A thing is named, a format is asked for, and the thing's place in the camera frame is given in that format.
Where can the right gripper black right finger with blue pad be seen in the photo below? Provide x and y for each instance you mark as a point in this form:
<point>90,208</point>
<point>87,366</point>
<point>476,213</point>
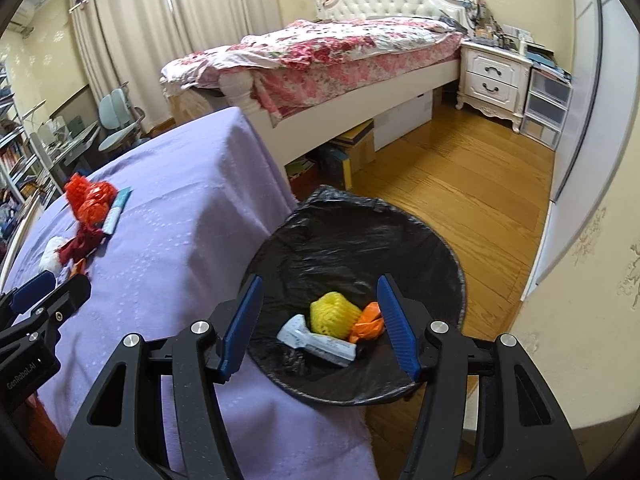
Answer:
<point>521,430</point>

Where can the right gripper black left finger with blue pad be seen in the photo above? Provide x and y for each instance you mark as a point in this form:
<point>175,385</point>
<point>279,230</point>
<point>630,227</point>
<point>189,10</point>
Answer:
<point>118,432</point>

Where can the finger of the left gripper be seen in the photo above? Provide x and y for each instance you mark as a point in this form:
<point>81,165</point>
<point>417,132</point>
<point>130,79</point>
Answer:
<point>21,299</point>
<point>50,313</point>

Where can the dark red wrapper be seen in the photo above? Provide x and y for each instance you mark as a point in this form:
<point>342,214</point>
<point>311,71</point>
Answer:
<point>86,240</point>

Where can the orange red foam net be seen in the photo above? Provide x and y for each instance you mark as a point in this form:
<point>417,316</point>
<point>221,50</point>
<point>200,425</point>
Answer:
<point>76,191</point>

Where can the red orange plastic bag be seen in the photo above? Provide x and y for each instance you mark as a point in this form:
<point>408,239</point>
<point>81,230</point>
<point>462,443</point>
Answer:
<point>98,200</point>

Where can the teal white tube box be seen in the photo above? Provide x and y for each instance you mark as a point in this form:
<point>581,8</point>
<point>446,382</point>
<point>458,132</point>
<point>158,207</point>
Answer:
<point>113,215</point>

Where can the orange printed plastic bag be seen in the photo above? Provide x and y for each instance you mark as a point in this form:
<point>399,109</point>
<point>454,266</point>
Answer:
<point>369,326</point>

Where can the white printed box package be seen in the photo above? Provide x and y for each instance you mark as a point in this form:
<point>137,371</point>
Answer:
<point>296,335</point>

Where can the yellow foam fruit net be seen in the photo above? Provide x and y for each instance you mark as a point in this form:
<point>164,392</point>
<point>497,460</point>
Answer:
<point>333,315</point>

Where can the orange paper sheet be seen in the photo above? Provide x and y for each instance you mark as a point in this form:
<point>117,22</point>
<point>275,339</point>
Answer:
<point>79,268</point>

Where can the black trash bin bag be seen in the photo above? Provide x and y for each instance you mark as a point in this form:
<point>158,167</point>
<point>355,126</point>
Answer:
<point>340,242</point>

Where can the white bookshelf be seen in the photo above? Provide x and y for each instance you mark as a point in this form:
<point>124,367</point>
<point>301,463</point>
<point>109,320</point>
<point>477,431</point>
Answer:
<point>21,169</point>

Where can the lilac tablecloth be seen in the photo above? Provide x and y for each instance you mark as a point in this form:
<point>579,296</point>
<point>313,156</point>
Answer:
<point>204,197</point>

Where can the grey study desk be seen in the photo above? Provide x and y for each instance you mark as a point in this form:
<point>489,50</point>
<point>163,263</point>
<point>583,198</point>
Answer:
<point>53,158</point>

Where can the pale green desk chair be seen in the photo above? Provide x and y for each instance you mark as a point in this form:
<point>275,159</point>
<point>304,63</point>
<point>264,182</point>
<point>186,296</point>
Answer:
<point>121,120</point>

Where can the white air conditioner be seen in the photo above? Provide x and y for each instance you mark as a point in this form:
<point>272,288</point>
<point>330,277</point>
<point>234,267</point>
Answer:
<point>21,21</point>

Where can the cream curtains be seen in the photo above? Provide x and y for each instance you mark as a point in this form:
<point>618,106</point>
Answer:
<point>130,41</point>

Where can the brown cardboard box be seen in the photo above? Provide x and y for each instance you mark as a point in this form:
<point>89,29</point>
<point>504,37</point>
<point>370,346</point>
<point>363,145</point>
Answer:
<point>358,144</point>

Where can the white storage box under bed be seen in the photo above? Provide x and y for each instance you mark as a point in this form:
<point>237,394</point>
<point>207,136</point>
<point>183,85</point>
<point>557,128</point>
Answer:
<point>402,119</point>

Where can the translucent drawer unit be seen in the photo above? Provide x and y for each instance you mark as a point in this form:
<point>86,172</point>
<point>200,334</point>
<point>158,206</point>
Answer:
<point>546,107</point>

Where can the pink floral duvet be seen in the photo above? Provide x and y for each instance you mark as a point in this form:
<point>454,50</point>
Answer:
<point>307,63</point>

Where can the white nightstand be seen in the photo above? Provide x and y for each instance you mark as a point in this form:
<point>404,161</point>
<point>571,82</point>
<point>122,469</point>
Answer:
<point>494,82</point>

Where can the white bed frame headboard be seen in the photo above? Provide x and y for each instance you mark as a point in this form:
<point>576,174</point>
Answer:
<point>300,133</point>

